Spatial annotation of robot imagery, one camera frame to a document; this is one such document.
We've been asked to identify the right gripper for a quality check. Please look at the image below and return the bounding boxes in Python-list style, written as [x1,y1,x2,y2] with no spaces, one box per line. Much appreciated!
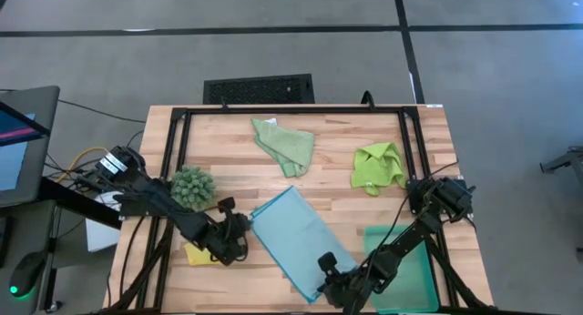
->
[317,269,379,312]

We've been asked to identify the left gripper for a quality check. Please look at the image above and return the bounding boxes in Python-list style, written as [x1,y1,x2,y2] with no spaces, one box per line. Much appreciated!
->
[207,212,252,267]

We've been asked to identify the blue microfiber towel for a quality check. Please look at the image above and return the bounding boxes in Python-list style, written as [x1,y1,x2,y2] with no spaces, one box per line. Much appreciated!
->
[249,185,360,305]

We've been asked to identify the pale green microfiber towel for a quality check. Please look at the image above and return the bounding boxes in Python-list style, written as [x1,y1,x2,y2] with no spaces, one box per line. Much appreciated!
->
[251,117,316,178]

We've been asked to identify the yellow microfiber towel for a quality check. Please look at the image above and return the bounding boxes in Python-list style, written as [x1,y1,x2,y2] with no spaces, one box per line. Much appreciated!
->
[183,241,220,267]

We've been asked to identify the lime green microfiber towel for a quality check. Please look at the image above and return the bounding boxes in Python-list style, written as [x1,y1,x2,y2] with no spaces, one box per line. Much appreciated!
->
[349,141,408,197]

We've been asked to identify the teal plastic bin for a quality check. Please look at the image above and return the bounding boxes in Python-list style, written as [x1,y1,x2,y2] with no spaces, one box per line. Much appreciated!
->
[363,224,441,314]

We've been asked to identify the succulent plant in patterned pot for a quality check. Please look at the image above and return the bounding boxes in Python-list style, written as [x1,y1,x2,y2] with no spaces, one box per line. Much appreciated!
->
[170,164,218,211]

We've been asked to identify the white box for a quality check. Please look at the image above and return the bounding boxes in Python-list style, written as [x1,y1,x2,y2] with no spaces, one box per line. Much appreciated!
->
[85,189,122,253]

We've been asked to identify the black perforated box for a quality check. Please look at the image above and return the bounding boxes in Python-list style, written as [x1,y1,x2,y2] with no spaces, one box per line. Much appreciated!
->
[202,73,316,106]

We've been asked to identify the grey side desk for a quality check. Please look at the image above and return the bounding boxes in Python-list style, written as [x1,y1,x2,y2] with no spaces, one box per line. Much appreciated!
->
[0,198,58,315]

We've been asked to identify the black computer mouse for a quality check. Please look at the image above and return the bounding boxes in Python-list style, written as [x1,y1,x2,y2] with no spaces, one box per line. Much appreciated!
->
[8,250,46,300]

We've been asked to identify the computer monitor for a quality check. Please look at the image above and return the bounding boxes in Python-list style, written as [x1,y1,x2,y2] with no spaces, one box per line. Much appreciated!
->
[0,86,61,209]

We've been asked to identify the grey chair base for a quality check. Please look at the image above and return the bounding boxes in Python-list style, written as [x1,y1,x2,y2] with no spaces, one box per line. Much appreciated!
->
[539,145,583,175]

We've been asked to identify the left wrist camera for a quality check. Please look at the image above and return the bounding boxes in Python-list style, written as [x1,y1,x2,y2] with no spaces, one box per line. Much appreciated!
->
[217,196,237,215]

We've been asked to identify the black metal table frame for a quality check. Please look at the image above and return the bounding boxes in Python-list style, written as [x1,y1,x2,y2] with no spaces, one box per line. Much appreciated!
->
[102,104,497,315]

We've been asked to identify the yellow cable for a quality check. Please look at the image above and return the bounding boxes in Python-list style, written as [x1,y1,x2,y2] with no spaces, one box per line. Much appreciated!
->
[55,146,110,183]

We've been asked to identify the black floor cable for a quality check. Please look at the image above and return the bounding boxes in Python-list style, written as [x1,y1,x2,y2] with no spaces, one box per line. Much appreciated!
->
[57,98,147,124]

